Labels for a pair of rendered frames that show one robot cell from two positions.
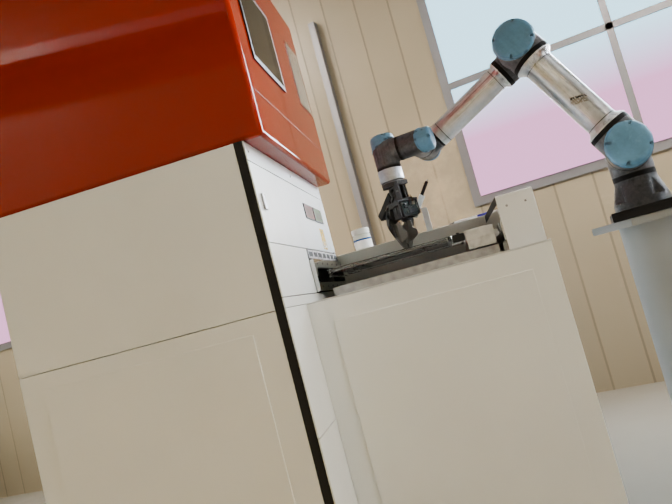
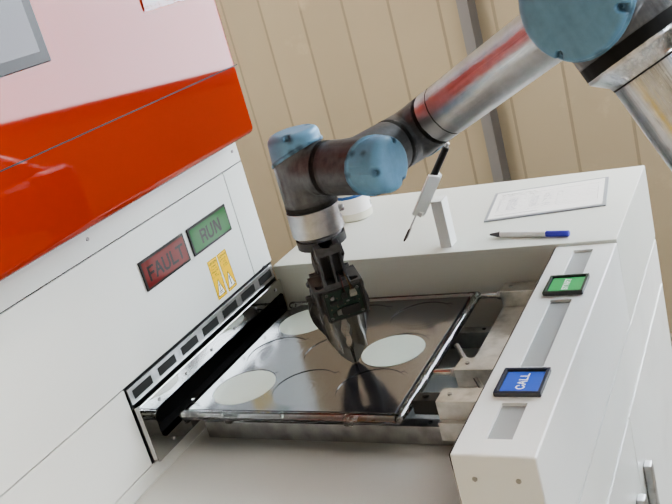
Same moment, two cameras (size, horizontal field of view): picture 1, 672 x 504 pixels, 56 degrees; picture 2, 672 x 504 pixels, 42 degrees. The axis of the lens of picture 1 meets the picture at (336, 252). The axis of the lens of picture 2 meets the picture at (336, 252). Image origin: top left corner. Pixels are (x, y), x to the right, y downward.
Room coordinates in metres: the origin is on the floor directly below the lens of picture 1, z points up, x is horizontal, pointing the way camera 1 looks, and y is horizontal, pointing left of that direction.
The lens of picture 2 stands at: (0.83, -0.65, 1.48)
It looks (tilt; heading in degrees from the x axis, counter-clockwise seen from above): 19 degrees down; 21
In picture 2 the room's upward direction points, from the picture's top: 16 degrees counter-clockwise
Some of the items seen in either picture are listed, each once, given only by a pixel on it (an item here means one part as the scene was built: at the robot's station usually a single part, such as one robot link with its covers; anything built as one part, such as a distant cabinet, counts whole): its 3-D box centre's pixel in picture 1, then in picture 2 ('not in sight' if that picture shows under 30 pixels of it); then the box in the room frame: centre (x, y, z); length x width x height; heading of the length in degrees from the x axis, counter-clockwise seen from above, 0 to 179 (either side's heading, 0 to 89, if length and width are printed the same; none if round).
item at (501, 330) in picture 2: (479, 244); (504, 361); (1.96, -0.44, 0.87); 0.36 x 0.08 x 0.03; 170
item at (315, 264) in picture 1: (329, 275); (222, 360); (2.01, 0.04, 0.89); 0.44 x 0.02 x 0.10; 170
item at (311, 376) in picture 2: (393, 257); (335, 352); (1.98, -0.17, 0.90); 0.34 x 0.34 x 0.01; 80
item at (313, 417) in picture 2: (388, 255); (284, 416); (1.81, -0.14, 0.90); 0.37 x 0.01 x 0.01; 80
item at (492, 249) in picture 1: (415, 270); (348, 429); (1.86, -0.21, 0.84); 0.50 x 0.02 x 0.03; 80
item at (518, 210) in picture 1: (511, 226); (557, 376); (1.86, -0.52, 0.89); 0.55 x 0.09 x 0.14; 170
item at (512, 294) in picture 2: not in sight; (527, 293); (2.12, -0.46, 0.89); 0.08 x 0.03 x 0.03; 80
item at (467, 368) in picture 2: not in sight; (486, 371); (1.88, -0.42, 0.89); 0.08 x 0.03 x 0.03; 80
